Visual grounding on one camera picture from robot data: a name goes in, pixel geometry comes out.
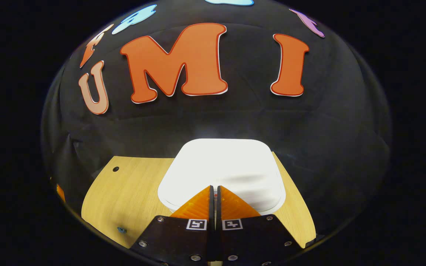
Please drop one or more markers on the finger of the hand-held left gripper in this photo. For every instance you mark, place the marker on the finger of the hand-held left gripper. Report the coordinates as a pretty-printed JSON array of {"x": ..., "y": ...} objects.
[{"x": 60, "y": 192}]

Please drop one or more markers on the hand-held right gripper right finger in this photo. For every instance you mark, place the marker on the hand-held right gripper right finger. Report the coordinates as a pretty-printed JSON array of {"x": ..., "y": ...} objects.
[{"x": 250, "y": 244}]

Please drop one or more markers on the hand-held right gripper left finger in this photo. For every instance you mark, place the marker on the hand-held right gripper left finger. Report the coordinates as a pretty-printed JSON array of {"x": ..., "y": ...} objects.
[{"x": 183, "y": 244}]

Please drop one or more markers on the blue paper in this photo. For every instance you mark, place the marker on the blue paper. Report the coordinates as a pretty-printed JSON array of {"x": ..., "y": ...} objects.
[{"x": 121, "y": 229}]

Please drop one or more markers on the white desktop garbage bin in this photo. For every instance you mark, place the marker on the white desktop garbage bin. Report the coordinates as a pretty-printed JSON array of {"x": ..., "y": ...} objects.
[{"x": 220, "y": 162}]

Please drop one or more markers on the black backdrop cloth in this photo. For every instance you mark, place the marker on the black backdrop cloth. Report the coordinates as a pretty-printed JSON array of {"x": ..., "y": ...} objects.
[{"x": 235, "y": 118}]

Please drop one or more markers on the wooden desktop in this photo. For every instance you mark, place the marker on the wooden desktop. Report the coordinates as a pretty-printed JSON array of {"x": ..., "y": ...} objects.
[{"x": 131, "y": 195}]

